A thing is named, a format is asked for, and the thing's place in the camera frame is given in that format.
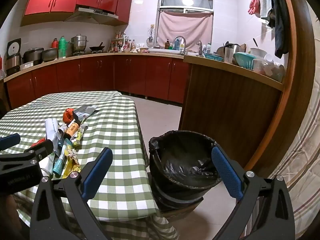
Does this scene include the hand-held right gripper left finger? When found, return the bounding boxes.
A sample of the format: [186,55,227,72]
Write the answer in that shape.
[29,147,113,240]

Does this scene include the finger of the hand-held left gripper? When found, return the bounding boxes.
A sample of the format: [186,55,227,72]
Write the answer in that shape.
[0,133,21,151]
[23,139,54,164]

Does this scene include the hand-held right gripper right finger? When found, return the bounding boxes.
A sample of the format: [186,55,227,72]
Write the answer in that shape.
[211,146,296,240]

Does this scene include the white paper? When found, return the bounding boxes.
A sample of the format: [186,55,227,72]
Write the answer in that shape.
[39,152,55,175]

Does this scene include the teal tube packet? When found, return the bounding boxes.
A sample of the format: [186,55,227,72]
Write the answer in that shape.
[52,140,72,175]

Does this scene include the white green-print sachet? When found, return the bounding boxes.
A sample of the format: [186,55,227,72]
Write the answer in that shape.
[45,117,60,140]

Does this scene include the yellow wrapper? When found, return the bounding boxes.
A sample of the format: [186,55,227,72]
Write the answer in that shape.
[62,149,82,178]

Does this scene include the brown bottle orange label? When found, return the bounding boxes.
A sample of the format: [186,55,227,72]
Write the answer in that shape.
[62,119,82,139]

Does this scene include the yellow-green sachet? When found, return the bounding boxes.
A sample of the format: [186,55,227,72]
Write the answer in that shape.
[71,122,88,147]

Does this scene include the orange wrapper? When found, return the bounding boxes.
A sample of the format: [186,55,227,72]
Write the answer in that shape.
[62,108,75,124]

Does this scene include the black trash bin with bag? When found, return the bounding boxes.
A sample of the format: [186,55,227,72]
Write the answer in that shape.
[148,130,223,210]

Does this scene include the grey foil packet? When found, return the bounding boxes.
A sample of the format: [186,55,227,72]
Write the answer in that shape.
[74,105,98,120]

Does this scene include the green checked tablecloth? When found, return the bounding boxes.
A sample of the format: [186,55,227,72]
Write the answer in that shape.
[0,91,180,240]

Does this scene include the wooden stool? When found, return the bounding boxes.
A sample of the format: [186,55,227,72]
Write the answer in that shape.
[157,200,200,220]

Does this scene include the brown wooden counter cabinet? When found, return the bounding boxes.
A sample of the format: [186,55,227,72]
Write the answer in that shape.
[179,54,285,135]

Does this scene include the striped beige cloth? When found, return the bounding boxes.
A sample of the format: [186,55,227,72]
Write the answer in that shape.
[247,17,320,240]

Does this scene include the steel rice cooker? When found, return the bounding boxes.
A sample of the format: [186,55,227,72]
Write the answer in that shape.
[5,38,23,73]

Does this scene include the dark electric cooker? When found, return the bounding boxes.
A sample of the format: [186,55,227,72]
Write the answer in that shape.
[22,47,44,65]

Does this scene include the red lower cabinets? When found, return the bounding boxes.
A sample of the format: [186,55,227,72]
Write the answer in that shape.
[4,54,190,110]

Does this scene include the dark metal basin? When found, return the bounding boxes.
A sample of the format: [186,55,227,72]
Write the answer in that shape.
[41,47,59,62]

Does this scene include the green thermos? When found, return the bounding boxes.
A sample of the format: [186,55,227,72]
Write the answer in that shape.
[58,36,68,59]

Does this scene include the steel stockpot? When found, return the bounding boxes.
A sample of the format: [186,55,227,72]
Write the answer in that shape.
[71,34,89,53]

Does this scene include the deep teal colander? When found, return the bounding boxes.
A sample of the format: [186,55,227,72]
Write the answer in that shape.
[233,52,258,70]

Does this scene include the black wok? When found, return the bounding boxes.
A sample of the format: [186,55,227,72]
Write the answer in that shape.
[89,42,106,52]

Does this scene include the flat teal colander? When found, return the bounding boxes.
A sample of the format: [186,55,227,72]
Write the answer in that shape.
[204,52,224,62]

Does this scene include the steel kettle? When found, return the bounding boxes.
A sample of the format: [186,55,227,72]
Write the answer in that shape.
[223,43,241,63]

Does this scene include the white pot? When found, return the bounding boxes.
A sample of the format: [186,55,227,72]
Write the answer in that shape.
[250,47,268,59]

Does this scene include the spice rack with bottles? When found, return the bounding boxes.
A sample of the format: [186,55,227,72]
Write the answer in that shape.
[110,32,139,53]

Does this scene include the tall chrome faucet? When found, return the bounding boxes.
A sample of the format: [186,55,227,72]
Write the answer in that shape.
[173,35,187,55]

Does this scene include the hanging strainer ladle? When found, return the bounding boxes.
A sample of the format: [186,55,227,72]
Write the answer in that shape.
[146,27,154,47]

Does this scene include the steel range hood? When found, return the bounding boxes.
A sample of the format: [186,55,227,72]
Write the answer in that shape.
[64,5,119,23]

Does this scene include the pink curtain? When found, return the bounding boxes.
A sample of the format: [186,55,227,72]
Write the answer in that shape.
[157,10,214,52]

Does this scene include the black hanging cloth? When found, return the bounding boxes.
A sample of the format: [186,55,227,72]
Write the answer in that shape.
[269,0,290,58]

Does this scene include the red rubber glove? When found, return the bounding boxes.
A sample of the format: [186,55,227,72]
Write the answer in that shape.
[247,0,262,18]

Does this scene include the light blue towel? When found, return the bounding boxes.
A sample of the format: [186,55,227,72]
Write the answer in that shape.
[259,0,273,20]

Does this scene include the window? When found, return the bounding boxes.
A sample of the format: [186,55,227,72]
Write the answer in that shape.
[155,0,215,52]

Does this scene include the wooden door frame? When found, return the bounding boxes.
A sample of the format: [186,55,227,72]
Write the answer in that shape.
[244,0,316,171]

